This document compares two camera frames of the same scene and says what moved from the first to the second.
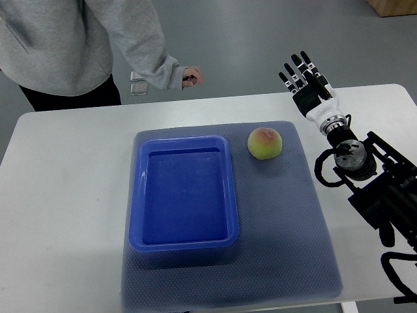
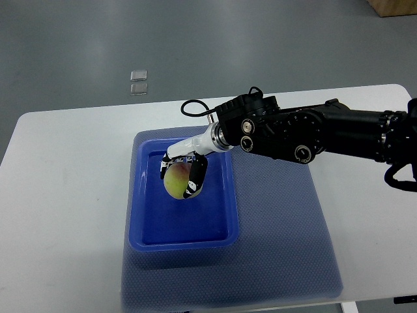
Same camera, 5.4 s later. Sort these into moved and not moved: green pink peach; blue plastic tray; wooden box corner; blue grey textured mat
Moved: green pink peach
Not moved: blue plastic tray; blue grey textured mat; wooden box corner
